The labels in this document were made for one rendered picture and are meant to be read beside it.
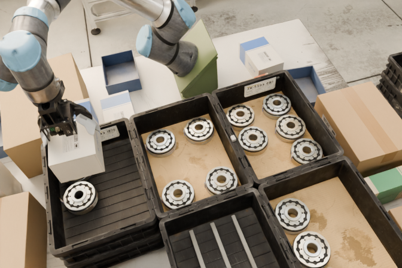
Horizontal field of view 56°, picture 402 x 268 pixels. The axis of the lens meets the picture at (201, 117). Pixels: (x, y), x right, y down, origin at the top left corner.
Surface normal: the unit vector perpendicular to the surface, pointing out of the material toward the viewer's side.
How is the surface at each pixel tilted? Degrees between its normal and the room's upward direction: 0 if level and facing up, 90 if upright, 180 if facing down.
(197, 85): 90
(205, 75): 90
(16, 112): 0
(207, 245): 0
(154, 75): 0
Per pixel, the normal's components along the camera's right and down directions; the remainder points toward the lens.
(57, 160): -0.07, -0.62
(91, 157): 0.26, 0.75
